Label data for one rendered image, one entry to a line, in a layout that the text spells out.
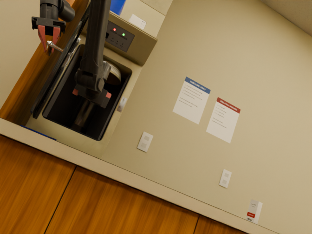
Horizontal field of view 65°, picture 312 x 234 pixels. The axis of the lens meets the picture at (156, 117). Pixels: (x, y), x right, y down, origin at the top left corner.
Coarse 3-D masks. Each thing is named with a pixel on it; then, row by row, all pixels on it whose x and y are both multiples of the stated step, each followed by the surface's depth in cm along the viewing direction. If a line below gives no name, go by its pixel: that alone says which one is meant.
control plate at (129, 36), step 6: (108, 24) 104; (114, 24) 104; (108, 30) 105; (120, 30) 105; (108, 36) 106; (114, 36) 106; (120, 36) 106; (126, 36) 106; (132, 36) 106; (108, 42) 108; (114, 42) 108; (120, 42) 108; (126, 42) 108; (120, 48) 109; (126, 48) 109
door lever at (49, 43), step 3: (48, 42) 75; (51, 42) 75; (48, 45) 75; (51, 45) 75; (54, 45) 76; (48, 48) 77; (51, 48) 77; (54, 48) 76; (57, 48) 76; (60, 48) 77; (48, 51) 79; (51, 51) 80; (60, 51) 77; (48, 54) 82
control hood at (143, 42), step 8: (112, 16) 102; (120, 24) 104; (128, 24) 104; (136, 32) 105; (144, 32) 105; (136, 40) 107; (144, 40) 107; (152, 40) 107; (112, 48) 110; (136, 48) 109; (144, 48) 109; (152, 48) 109; (128, 56) 111; (136, 56) 111; (144, 56) 111
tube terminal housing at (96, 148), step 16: (128, 0) 117; (128, 16) 116; (144, 16) 119; (160, 16) 122; (128, 64) 113; (128, 96) 111; (32, 128) 96; (48, 128) 98; (64, 128) 100; (112, 128) 107; (80, 144) 101; (96, 144) 103
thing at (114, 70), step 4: (104, 60) 113; (112, 64) 114; (112, 68) 113; (116, 68) 115; (112, 72) 112; (116, 72) 114; (120, 72) 118; (108, 76) 126; (112, 76) 126; (116, 76) 113; (120, 76) 117; (108, 80) 126; (112, 80) 126; (116, 80) 124; (120, 80) 117; (112, 84) 126; (116, 84) 124
